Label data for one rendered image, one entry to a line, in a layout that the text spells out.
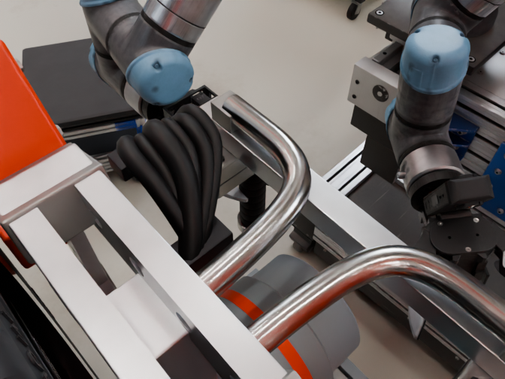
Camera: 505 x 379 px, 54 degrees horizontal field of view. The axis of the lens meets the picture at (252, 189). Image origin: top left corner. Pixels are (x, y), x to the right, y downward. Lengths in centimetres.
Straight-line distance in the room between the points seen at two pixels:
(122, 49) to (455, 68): 39
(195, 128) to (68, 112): 113
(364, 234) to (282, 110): 154
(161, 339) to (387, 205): 121
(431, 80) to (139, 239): 43
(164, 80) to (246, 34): 174
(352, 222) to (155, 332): 23
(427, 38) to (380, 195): 88
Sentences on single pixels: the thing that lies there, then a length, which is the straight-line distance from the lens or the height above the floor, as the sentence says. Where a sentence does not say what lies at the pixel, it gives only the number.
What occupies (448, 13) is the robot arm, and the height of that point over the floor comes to 98.
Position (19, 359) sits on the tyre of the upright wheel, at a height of 116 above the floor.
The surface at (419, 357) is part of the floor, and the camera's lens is 149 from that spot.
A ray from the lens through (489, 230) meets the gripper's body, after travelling 61.
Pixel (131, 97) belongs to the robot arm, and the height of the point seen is 86.
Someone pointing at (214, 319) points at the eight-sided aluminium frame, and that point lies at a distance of 25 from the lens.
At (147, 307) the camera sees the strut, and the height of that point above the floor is 109.
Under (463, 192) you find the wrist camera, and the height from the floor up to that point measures 96.
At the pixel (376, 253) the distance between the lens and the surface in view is 40.
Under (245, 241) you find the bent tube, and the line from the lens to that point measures 40.
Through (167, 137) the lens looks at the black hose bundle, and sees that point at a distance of 42.
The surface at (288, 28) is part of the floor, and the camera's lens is 237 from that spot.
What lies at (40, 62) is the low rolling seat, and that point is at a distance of 177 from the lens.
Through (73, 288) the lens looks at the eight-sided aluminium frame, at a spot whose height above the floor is 112.
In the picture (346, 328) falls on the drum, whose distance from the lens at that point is 50.
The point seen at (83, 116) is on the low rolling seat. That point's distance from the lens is 153.
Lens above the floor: 135
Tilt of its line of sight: 53 degrees down
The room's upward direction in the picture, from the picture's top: straight up
